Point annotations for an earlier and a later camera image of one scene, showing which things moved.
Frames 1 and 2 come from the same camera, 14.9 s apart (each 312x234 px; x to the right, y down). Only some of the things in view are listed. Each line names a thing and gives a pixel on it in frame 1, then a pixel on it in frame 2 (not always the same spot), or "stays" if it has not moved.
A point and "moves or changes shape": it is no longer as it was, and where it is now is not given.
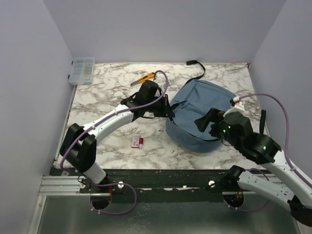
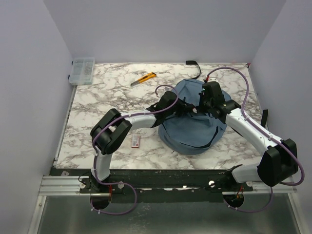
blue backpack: [191, 103] moves or changes shape
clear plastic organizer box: [82, 71] stays
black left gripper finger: [168, 112] -> [188, 108]
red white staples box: [135, 141] stays
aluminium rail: [61, 185] stays
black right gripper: [212, 115] -> [202, 97]
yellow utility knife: [146, 77] stays
